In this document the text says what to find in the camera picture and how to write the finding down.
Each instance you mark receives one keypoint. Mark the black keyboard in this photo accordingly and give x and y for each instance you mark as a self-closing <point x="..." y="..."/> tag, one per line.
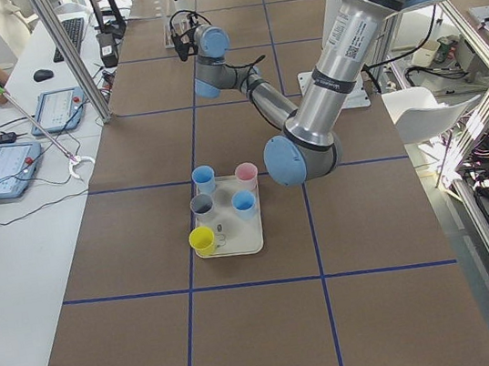
<point x="74" y="28"/>

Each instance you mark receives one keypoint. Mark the blue plastic cup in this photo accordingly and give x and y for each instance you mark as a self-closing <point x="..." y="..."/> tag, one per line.
<point x="204" y="179"/>
<point x="244" y="204"/>

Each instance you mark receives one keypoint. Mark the yellow plastic cup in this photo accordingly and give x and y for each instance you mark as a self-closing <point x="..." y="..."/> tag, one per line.
<point x="202" y="240"/>

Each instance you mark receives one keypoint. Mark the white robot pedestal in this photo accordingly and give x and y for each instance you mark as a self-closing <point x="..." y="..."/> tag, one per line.
<point x="347" y="35"/>

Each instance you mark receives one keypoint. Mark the black computer mouse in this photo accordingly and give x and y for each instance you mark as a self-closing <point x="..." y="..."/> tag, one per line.
<point x="41" y="75"/>

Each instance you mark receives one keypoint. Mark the blue teach pendant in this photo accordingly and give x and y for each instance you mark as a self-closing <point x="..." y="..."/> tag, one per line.
<point x="60" y="109"/>
<point x="18" y="164"/>

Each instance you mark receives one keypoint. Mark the pink plastic cup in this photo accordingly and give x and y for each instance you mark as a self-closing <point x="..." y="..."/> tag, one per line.
<point x="247" y="176"/>

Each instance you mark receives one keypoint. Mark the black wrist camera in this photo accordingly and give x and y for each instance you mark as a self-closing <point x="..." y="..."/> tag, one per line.
<point x="183" y="25"/>

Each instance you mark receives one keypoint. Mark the grey plastic cup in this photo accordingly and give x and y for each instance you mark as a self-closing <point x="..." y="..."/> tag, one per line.
<point x="203" y="208"/>

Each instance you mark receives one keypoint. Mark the black power box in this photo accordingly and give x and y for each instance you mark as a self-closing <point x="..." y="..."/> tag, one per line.
<point x="108" y="49"/>

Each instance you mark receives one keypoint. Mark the white wire cup rack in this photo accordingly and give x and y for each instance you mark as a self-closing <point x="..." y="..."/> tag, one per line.
<point x="167" y="33"/>

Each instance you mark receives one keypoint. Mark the black handheld remote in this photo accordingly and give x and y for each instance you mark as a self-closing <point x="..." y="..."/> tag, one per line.
<point x="8" y="138"/>

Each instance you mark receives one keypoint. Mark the white chair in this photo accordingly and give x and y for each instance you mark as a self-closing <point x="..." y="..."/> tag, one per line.
<point x="417" y="115"/>

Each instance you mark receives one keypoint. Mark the near blue teach pendant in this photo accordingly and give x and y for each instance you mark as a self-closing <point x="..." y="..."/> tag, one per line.
<point x="18" y="164"/>

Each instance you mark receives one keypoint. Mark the aluminium frame post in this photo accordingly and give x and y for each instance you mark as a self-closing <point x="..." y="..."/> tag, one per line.
<point x="50" y="20"/>

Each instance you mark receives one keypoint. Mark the far blue teach pendant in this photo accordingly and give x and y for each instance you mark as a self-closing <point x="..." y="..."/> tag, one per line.
<point x="60" y="109"/>

